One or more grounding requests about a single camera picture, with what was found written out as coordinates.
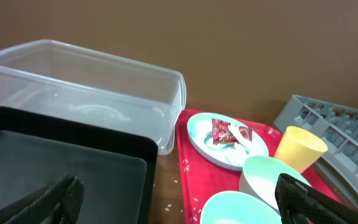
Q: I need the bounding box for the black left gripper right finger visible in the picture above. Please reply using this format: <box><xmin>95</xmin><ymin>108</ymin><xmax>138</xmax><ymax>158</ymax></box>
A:
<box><xmin>275</xmin><ymin>173</ymin><xmax>358</xmax><ymax>224</ymax></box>

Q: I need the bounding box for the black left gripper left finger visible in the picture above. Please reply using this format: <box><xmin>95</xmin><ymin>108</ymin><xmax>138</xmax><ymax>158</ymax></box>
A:
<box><xmin>0</xmin><ymin>175</ymin><xmax>85</xmax><ymax>224</ymax></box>

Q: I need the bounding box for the pale green bowl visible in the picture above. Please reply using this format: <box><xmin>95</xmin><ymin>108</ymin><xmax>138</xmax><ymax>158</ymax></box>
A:
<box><xmin>239</xmin><ymin>156</ymin><xmax>311</xmax><ymax>213</ymax></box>

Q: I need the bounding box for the light blue small bowl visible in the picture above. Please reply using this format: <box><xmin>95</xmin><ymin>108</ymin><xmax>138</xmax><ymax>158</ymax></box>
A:
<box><xmin>200</xmin><ymin>190</ymin><xmax>282</xmax><ymax>224</ymax></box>

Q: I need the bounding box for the white tissue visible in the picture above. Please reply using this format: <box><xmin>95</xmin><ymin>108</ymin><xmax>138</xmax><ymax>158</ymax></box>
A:
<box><xmin>228</xmin><ymin>124</ymin><xmax>260</xmax><ymax>155</ymax></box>

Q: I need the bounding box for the red snack wrapper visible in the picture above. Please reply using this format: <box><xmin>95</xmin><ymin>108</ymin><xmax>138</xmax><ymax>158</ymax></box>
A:
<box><xmin>212</xmin><ymin>119</ymin><xmax>252</xmax><ymax>144</ymax></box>

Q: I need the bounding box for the grey dishwasher rack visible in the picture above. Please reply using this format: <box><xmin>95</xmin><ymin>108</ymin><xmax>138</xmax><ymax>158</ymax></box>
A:
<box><xmin>274</xmin><ymin>95</ymin><xmax>358</xmax><ymax>209</ymax></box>

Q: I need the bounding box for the clear plastic waste bin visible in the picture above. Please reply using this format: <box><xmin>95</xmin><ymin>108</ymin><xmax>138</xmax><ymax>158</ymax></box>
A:
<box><xmin>0</xmin><ymin>39</ymin><xmax>186</xmax><ymax>155</ymax></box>

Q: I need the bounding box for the yellow plastic cup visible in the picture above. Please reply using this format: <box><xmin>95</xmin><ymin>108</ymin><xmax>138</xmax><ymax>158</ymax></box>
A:
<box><xmin>274</xmin><ymin>126</ymin><xmax>328</xmax><ymax>174</ymax></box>

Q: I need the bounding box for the black plastic tray bin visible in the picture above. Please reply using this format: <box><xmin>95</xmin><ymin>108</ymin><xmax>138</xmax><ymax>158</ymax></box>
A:
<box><xmin>0</xmin><ymin>106</ymin><xmax>157</xmax><ymax>224</ymax></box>

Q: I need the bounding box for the light blue plate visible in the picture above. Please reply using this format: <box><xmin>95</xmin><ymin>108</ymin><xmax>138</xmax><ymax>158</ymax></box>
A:
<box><xmin>187</xmin><ymin>113</ymin><xmax>269</xmax><ymax>171</ymax></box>

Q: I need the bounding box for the red serving tray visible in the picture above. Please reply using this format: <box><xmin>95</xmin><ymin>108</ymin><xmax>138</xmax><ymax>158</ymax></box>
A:
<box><xmin>176</xmin><ymin>110</ymin><xmax>341</xmax><ymax>224</ymax></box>

